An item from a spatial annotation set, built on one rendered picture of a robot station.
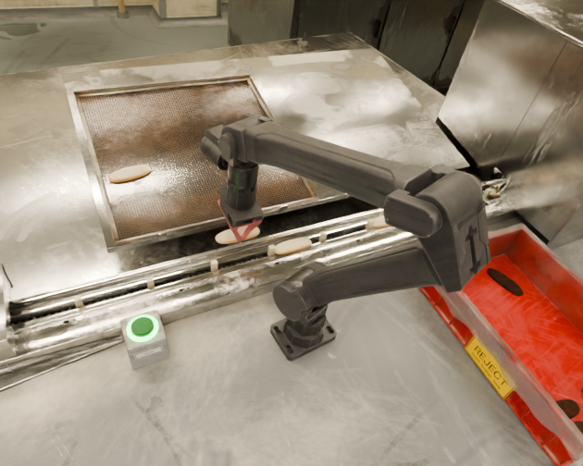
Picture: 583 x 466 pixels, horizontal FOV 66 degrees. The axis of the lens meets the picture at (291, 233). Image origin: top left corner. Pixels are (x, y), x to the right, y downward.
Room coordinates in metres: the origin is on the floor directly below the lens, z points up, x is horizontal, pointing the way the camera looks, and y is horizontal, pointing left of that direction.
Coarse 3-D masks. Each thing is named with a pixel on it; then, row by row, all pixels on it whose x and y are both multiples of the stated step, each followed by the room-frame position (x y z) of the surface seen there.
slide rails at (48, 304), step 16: (352, 224) 0.85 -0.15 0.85; (336, 240) 0.78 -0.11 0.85; (224, 256) 0.66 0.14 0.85; (240, 256) 0.67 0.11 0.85; (272, 256) 0.69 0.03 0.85; (160, 272) 0.59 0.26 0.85; (176, 272) 0.59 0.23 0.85; (208, 272) 0.61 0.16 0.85; (224, 272) 0.62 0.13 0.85; (96, 288) 0.52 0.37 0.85; (112, 288) 0.52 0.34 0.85; (160, 288) 0.54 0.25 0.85; (32, 304) 0.45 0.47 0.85; (48, 304) 0.46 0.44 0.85; (64, 304) 0.47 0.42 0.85; (96, 304) 0.48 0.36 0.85; (32, 320) 0.42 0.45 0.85; (48, 320) 0.43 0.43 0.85
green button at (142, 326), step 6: (138, 318) 0.43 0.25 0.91; (144, 318) 0.43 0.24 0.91; (132, 324) 0.42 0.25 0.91; (138, 324) 0.42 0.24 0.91; (144, 324) 0.42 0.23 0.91; (150, 324) 0.43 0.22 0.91; (132, 330) 0.41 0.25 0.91; (138, 330) 0.41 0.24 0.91; (144, 330) 0.41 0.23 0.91; (150, 330) 0.41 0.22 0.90; (138, 336) 0.40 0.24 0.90; (144, 336) 0.40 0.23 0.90
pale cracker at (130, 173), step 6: (126, 168) 0.81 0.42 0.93; (132, 168) 0.81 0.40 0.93; (138, 168) 0.82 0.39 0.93; (144, 168) 0.82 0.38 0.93; (114, 174) 0.78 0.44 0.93; (120, 174) 0.79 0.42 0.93; (126, 174) 0.79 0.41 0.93; (132, 174) 0.80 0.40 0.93; (138, 174) 0.80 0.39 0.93; (144, 174) 0.81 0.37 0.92; (114, 180) 0.77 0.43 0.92; (120, 180) 0.77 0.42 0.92; (126, 180) 0.78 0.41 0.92
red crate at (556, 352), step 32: (480, 288) 0.73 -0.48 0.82; (448, 320) 0.61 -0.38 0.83; (512, 320) 0.66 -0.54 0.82; (544, 320) 0.67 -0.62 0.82; (544, 352) 0.58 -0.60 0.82; (576, 352) 0.60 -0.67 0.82; (544, 384) 0.50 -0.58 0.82; (576, 384) 0.52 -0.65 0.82; (576, 416) 0.44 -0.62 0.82; (544, 448) 0.36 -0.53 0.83
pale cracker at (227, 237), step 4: (240, 228) 0.68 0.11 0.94; (244, 228) 0.68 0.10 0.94; (256, 228) 0.69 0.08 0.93; (224, 232) 0.66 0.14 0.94; (228, 232) 0.66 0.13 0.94; (240, 232) 0.66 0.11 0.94; (252, 232) 0.67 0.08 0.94; (256, 232) 0.68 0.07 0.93; (216, 236) 0.65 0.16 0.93; (220, 236) 0.64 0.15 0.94; (224, 236) 0.65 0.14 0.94; (228, 236) 0.65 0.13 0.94; (232, 236) 0.65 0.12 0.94; (248, 236) 0.66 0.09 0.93; (252, 236) 0.66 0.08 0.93; (220, 240) 0.63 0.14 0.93; (224, 240) 0.64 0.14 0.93; (228, 240) 0.64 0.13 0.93; (232, 240) 0.64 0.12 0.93; (236, 240) 0.64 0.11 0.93
